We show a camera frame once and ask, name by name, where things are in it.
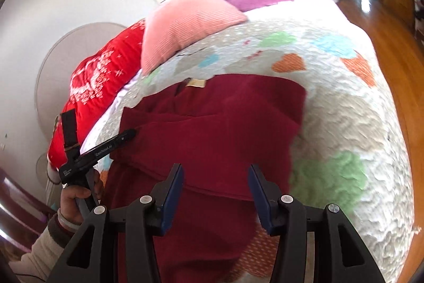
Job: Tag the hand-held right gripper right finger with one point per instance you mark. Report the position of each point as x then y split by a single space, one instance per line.
260 193

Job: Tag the person's left hand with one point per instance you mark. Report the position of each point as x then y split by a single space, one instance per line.
70 200

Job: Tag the round beige headboard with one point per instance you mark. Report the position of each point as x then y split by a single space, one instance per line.
63 57

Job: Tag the pink ribbed pillow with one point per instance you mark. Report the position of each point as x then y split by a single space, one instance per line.
185 27

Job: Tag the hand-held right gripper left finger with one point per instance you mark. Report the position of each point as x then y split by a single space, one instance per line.
172 193

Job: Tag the dark wooden nightstand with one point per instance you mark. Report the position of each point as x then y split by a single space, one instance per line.
23 203

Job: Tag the person's left forearm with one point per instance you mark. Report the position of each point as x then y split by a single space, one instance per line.
38 253

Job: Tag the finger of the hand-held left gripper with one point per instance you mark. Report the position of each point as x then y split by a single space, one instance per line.
126 137

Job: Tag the dark red fleece garment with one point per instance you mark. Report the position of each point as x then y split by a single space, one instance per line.
215 130

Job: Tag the white bed sheet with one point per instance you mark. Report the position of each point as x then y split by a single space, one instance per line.
109 110

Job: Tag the white wristband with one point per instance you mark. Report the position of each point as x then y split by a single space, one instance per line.
68 225

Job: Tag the red embroidered pillow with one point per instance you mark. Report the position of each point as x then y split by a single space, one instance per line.
99 77

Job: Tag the heart-patterned quilted bedspread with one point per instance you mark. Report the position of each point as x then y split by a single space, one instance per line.
338 110

